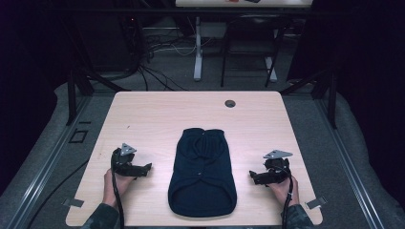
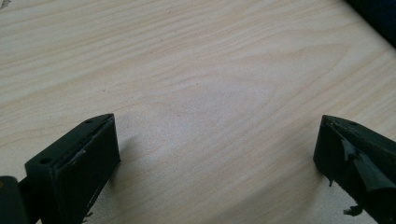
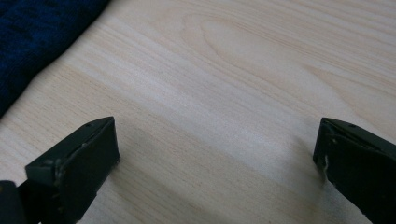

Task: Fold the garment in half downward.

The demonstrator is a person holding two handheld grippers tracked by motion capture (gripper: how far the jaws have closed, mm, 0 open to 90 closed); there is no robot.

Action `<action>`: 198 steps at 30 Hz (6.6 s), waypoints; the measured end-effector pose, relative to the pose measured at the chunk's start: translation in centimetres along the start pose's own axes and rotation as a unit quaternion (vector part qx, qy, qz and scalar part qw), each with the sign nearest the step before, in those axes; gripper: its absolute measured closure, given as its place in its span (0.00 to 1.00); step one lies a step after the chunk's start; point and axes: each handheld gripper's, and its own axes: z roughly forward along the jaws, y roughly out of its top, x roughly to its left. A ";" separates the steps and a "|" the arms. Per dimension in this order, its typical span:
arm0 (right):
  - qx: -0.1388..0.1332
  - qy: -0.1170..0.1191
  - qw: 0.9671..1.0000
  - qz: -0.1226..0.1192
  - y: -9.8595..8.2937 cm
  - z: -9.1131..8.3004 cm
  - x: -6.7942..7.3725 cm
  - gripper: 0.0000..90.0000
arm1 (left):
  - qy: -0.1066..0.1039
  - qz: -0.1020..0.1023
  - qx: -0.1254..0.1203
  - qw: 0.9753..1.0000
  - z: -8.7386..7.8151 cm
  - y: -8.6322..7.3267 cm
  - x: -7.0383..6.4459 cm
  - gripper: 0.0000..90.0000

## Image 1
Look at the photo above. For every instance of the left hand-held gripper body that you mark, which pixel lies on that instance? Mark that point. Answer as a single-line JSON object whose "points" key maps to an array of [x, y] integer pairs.
{"points": [[122, 162]]}

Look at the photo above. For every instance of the black metal frame post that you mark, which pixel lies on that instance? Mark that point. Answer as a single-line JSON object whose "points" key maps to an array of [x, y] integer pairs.
{"points": [[71, 95], [331, 95]]}

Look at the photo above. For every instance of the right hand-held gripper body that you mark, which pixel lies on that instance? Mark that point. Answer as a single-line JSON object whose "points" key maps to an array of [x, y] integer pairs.
{"points": [[276, 167]]}

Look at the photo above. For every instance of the dark navy garment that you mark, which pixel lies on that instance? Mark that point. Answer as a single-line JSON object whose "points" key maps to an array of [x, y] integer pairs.
{"points": [[202, 178]]}

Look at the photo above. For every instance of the person's right hand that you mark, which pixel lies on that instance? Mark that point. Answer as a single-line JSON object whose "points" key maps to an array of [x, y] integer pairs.
{"points": [[281, 191]]}

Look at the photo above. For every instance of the grey metal table bracket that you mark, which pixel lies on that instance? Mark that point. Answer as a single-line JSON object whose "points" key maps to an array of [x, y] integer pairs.
{"points": [[74, 202], [315, 203]]}

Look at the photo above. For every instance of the white desk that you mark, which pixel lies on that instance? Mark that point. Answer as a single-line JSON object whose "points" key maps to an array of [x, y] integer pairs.
{"points": [[198, 47]]}

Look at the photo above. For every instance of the person's left hand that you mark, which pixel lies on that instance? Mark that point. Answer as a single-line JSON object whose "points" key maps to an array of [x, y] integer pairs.
{"points": [[118, 186]]}

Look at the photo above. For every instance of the black chair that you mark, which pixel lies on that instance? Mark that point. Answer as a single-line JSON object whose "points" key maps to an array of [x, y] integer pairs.
{"points": [[251, 41]]}

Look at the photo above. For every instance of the aluminium floor rail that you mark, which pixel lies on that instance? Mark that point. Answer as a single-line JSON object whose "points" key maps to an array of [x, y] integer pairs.
{"points": [[41, 168], [347, 162]]}

